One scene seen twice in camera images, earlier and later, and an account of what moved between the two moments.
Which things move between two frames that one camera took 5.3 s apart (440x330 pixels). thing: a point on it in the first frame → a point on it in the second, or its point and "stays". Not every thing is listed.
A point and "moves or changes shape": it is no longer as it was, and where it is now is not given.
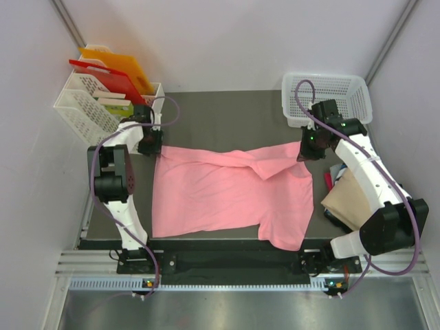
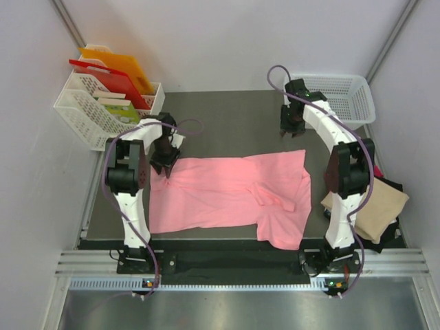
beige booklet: (111, 98) stays
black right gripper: (305, 153) → (285, 128)
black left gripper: (155, 148) → (157, 162)
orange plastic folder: (122, 63) stays
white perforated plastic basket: (350, 91) stays
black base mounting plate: (234, 262) stays
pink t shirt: (201, 190) moves or changes shape
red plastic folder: (115, 81) stays
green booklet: (121, 111) stays
